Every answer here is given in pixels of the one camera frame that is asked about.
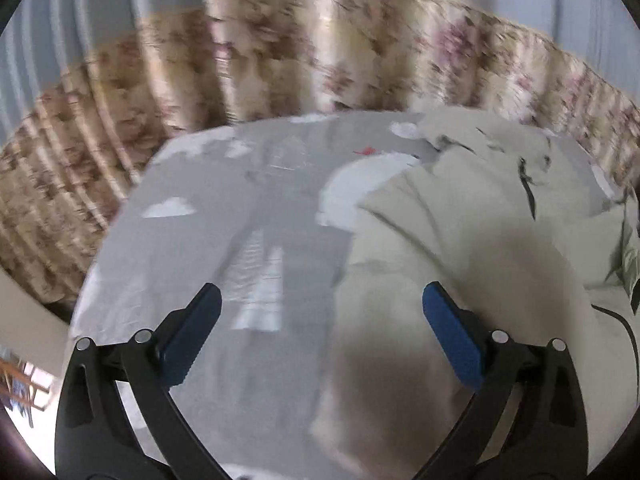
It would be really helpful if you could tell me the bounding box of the branch printed beige quilt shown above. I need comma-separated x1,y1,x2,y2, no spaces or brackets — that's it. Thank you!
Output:
417,107,640,356

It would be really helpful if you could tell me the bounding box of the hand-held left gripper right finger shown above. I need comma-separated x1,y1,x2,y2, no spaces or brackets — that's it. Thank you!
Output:
415,282,588,480

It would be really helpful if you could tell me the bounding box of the beige floral curtain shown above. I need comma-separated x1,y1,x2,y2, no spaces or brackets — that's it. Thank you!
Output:
0,0,640,321

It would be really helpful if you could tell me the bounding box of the pale beige large garment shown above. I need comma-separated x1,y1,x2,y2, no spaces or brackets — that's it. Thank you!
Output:
310,152,611,480

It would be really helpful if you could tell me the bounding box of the grey pleated curtain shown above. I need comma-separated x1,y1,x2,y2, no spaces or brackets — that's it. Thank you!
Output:
0,0,640,131

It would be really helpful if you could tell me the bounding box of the white bedside cabinet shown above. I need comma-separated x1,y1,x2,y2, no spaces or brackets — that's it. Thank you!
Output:
0,270,71,376

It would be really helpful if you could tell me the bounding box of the wooden rack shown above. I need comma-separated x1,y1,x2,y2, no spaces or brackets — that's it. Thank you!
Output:
0,345,56,428

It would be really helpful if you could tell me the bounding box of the grey printed bed sheet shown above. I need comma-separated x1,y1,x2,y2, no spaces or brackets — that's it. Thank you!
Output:
70,110,626,480

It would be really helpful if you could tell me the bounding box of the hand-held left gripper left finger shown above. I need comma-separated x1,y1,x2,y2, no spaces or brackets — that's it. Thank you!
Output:
55,283,226,480

